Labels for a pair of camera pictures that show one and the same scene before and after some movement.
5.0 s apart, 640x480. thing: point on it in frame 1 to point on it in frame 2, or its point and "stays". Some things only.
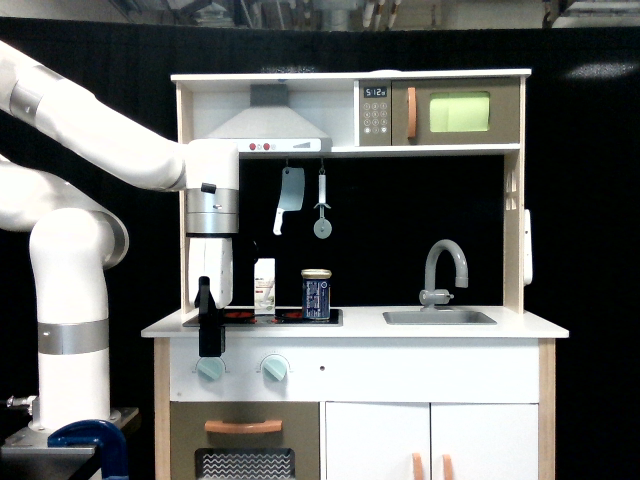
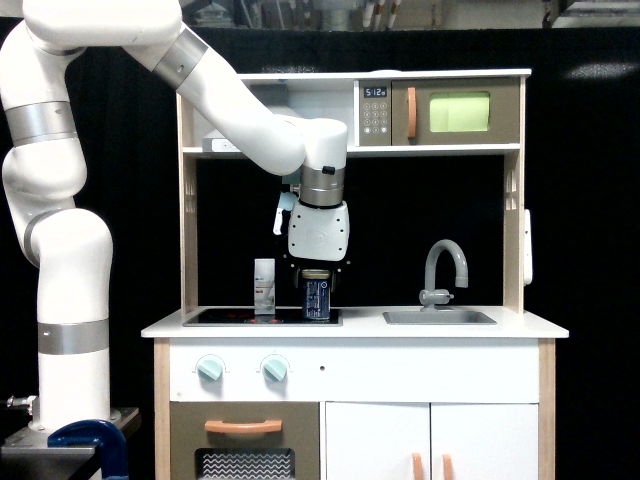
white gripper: (211, 287) to (318, 238)
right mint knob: (274, 369) stays
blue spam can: (316, 294) stays
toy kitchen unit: (382, 250) stays
